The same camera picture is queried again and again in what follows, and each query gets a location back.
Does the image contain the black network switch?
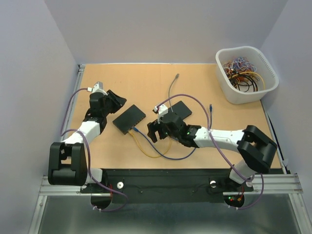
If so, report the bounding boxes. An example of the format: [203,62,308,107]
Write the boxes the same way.
[168,101,192,119]
[113,104,146,135]

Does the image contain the blue ethernet cable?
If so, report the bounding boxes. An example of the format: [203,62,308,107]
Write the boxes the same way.
[133,103,215,161]

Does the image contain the yellow ethernet cable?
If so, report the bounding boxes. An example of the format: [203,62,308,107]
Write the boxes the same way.
[129,129,173,159]

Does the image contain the grey ethernet cable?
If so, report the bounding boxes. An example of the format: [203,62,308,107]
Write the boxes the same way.
[167,73,180,113]

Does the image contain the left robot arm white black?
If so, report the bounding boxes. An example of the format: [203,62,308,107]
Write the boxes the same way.
[48,90,127,186]

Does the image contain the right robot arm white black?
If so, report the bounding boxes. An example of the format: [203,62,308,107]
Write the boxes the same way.
[147,113,277,190]

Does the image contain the white plastic bin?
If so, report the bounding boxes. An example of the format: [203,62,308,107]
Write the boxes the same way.
[215,46,279,104]

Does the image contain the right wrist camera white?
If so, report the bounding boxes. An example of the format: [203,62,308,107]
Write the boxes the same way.
[153,104,168,123]

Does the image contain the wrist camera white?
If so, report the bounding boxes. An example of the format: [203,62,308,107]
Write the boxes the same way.
[87,81,108,96]
[153,104,168,123]

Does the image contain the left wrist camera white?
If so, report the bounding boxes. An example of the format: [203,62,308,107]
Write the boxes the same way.
[87,81,108,96]

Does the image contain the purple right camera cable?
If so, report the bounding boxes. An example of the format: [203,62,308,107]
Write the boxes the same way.
[157,94,265,210]

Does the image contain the purple camera cable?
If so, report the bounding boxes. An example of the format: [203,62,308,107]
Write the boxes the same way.
[157,94,265,210]
[59,88,130,213]

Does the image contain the aluminium frame rail left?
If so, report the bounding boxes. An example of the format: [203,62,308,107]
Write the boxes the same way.
[50,64,86,176]

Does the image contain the aluminium frame rail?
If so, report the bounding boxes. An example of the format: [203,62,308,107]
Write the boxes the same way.
[50,64,86,176]
[39,174,303,196]

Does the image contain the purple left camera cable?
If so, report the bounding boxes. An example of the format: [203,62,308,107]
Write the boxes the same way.
[59,88,130,213]

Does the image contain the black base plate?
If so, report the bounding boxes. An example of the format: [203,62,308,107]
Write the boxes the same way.
[80,168,254,204]

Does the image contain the tangle of coloured wires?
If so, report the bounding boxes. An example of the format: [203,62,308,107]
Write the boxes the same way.
[223,55,266,93]

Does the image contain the aluminium frame rail front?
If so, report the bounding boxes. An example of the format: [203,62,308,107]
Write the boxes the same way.
[39,174,303,196]

